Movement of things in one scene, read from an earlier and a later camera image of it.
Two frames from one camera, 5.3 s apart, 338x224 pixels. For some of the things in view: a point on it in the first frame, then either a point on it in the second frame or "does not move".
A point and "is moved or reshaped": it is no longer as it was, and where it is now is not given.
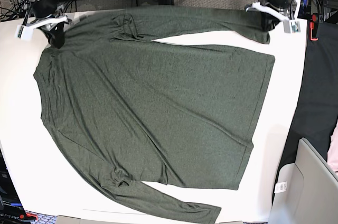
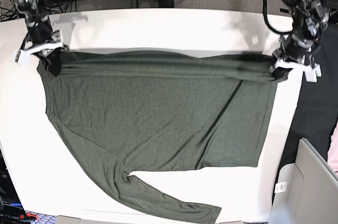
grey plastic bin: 306,192 does not move
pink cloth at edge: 332,155 does not move
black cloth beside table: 317,118 does not move
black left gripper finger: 52,36 → 46,62
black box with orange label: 12,211 does not move
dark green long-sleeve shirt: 149,113 is moved or reshaped
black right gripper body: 283,3 → 292,47
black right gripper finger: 271,22 → 281,71
